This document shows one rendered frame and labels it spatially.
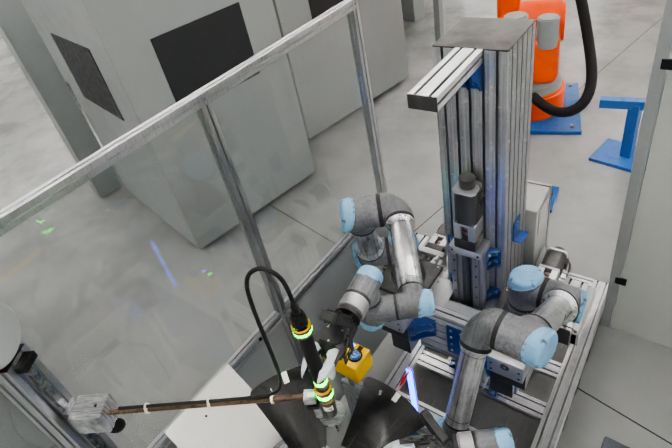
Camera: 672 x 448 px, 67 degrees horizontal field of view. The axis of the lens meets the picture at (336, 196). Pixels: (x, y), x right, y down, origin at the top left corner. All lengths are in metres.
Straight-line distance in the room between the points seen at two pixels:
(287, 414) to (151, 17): 2.74
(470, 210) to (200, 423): 1.13
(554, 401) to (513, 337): 1.39
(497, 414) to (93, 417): 1.92
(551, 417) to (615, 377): 0.59
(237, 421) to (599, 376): 2.13
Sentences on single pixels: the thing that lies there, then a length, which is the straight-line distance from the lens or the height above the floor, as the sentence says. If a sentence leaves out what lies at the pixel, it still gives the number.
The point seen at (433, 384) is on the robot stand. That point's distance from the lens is 2.90.
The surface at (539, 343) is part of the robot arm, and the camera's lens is 1.50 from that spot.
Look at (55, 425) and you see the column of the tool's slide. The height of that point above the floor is 1.57.
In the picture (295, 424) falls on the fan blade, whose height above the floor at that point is 1.33.
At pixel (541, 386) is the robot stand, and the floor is 0.21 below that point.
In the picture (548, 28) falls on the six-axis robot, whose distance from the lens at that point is 4.81.
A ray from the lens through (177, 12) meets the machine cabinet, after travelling 3.73.
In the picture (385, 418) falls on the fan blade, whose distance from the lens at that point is 1.70.
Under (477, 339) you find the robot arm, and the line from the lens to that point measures 1.56.
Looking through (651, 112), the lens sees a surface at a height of 1.43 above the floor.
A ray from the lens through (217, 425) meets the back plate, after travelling 1.72.
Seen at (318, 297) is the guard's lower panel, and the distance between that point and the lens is 2.48.
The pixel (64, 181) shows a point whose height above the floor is 2.04.
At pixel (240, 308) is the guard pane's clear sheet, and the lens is 2.10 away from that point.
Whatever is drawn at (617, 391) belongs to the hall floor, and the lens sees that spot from 3.23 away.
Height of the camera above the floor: 2.67
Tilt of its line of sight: 36 degrees down
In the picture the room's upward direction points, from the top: 13 degrees counter-clockwise
